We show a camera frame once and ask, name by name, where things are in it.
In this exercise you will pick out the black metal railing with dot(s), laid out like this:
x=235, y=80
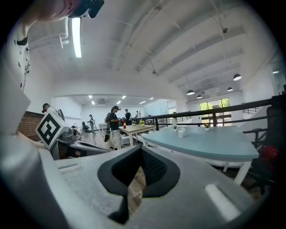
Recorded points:
x=223, y=110

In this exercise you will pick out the black head-worn camera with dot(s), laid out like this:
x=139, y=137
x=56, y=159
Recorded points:
x=89, y=7

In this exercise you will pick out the small white box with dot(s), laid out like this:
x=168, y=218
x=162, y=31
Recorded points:
x=181, y=134

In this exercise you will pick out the white patterned water bottle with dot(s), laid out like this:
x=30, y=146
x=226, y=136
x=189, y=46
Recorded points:
x=174, y=121

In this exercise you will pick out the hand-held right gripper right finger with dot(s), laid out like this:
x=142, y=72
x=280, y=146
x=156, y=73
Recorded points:
x=190, y=201

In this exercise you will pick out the glass entrance doors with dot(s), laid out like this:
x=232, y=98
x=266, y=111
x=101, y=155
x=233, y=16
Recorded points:
x=214, y=109

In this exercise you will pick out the yellow flower plant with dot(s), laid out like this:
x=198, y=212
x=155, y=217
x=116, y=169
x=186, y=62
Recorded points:
x=141, y=123

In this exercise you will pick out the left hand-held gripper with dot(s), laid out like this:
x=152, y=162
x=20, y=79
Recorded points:
x=48, y=129

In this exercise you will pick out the light blue table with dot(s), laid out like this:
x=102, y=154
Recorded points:
x=201, y=143

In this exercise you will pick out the light wooden table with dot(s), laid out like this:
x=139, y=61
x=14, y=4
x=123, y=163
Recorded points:
x=136, y=129

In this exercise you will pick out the black pendant lamp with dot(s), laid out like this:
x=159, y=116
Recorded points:
x=230, y=89
x=190, y=92
x=237, y=77
x=199, y=96

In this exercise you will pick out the red bag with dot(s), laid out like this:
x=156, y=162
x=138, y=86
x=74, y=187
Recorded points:
x=269, y=156

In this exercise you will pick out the black chair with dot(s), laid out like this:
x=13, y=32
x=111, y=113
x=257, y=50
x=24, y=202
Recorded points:
x=273, y=125

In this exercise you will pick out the red and yellow blocks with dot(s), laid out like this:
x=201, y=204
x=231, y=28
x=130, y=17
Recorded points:
x=124, y=124

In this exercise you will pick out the green plant in round pot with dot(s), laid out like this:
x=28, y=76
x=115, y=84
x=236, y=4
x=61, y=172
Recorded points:
x=207, y=127

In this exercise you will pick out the green plant in square pot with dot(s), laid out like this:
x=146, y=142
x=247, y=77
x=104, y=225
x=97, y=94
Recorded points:
x=175, y=128

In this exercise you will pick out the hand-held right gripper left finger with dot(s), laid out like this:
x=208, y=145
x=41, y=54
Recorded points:
x=89, y=190

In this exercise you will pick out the long ceiling tube light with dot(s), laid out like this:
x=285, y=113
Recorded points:
x=76, y=38

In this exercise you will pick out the person's face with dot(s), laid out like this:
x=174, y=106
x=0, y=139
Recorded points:
x=55, y=9

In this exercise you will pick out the person's left forearm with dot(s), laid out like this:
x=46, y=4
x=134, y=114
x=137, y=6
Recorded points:
x=29, y=139

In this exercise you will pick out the white star-print shirt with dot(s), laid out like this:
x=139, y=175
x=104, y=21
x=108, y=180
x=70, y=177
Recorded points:
x=13, y=89

